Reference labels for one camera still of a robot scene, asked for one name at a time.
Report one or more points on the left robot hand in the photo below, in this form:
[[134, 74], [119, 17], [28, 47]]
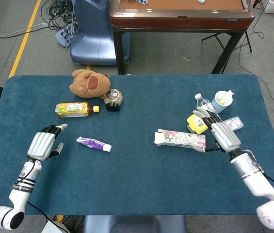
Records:
[[41, 144]]

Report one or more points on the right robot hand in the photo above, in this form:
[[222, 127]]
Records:
[[224, 136]]

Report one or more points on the purple toothpaste tube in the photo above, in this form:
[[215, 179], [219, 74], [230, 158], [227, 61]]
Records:
[[90, 143]]

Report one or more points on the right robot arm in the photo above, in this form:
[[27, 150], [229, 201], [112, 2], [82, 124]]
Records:
[[248, 174]]

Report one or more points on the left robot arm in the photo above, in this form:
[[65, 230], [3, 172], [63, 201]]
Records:
[[21, 187]]

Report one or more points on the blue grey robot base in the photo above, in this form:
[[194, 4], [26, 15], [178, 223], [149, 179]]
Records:
[[90, 43]]

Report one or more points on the floral toothpaste carton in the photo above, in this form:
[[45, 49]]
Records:
[[180, 138]]

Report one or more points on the blue white flat packet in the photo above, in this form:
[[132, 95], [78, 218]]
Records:
[[235, 123]]

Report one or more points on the yellow green lidded box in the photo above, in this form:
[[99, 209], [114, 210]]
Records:
[[195, 123]]

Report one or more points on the pale blue plastic cup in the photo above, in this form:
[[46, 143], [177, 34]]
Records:
[[220, 103]]

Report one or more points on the clear plastic water bottle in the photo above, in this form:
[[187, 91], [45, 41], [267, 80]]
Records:
[[203, 103]]

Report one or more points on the tea bottle yellow label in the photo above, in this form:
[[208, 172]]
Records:
[[73, 109]]

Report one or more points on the brown plush capybara toy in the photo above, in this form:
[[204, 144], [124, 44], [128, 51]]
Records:
[[88, 85]]

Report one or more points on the white flat box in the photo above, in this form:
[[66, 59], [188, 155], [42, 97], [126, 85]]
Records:
[[52, 228]]

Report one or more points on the round glass jar black lid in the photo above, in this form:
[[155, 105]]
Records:
[[113, 97]]

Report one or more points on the blue felt table cover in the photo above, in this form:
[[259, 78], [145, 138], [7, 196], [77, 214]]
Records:
[[136, 174]]

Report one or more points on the grey power strip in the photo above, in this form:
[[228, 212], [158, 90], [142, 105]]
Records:
[[64, 36]]

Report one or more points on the wooden mahjong table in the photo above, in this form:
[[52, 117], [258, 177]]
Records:
[[175, 23]]

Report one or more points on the blue grey robot torso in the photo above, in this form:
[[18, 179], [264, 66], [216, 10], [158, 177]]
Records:
[[134, 224]]

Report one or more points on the blue white snake puzzle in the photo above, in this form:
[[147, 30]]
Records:
[[142, 1]]

